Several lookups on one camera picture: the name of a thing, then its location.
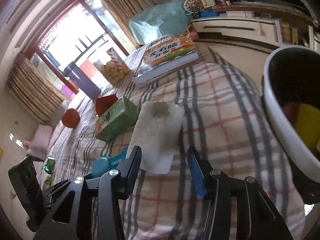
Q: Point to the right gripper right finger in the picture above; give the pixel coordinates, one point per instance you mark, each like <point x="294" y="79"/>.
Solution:
<point x="256" y="215"/>

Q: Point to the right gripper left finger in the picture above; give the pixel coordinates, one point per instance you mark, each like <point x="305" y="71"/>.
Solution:
<point x="70" y="211"/>

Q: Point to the white trash bin black liner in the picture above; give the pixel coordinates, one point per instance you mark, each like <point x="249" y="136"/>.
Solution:
<point x="291" y="77"/>

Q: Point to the blue plastic toy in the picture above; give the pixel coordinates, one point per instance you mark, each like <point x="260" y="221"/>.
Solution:
<point x="104" y="164"/>

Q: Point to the beige left curtain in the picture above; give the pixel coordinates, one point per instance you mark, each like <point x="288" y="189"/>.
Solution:
<point x="34" y="93"/>

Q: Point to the green tissue box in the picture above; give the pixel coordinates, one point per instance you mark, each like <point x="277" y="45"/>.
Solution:
<point x="117" y="119"/>

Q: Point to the red small box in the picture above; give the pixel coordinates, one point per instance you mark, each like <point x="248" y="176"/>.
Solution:
<point x="102" y="104"/>

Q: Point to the plaid tablecloth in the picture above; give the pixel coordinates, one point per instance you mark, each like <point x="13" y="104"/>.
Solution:
<point x="225" y="121"/>

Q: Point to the white stained napkin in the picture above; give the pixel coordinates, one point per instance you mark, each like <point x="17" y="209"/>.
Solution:
<point x="156" y="132"/>

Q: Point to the purple thermos cup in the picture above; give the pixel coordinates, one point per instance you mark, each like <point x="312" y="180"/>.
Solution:
<point x="80" y="79"/>

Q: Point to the yellow ridged plastic piece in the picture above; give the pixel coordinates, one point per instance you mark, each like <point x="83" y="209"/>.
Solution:
<point x="307" y="125"/>

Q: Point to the snack jar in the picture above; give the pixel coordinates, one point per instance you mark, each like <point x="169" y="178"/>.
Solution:
<point x="116" y="69"/>

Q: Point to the orange children's book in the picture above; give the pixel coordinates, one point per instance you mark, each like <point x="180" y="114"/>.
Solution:
<point x="163" y="56"/>

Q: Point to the pink kettlebell toy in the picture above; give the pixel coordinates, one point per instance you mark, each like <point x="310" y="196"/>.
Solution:
<point x="192" y="32"/>

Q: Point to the white TV cabinet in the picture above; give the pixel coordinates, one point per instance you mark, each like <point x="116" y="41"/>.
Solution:
<point x="271" y="25"/>

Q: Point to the teal covered furniture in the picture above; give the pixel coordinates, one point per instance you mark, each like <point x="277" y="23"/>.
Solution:
<point x="168" y="18"/>

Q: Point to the toy ferris wheel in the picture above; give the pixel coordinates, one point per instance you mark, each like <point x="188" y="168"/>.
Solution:
<point x="192" y="7"/>

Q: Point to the toy telephone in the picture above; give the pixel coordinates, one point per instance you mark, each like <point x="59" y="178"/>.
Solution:
<point x="208" y="3"/>

